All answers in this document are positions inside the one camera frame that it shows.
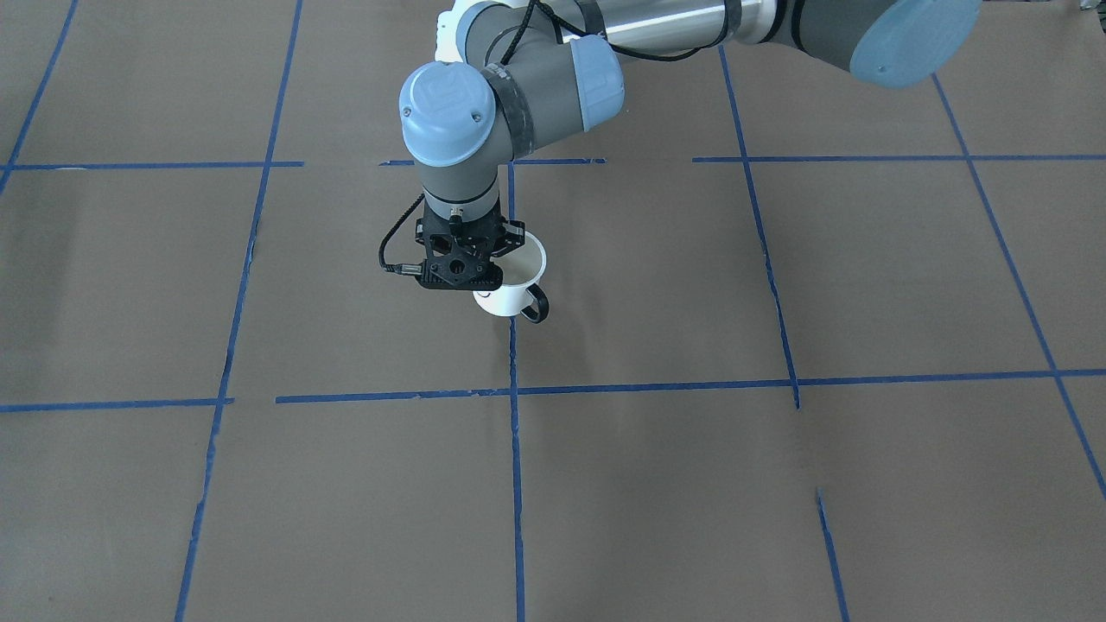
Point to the brown paper table cover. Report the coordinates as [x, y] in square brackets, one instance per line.
[818, 350]

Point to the white mug black handle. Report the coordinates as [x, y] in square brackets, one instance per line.
[520, 292]

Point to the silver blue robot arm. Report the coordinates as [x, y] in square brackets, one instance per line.
[510, 78]

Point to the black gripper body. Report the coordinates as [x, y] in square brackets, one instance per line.
[514, 238]

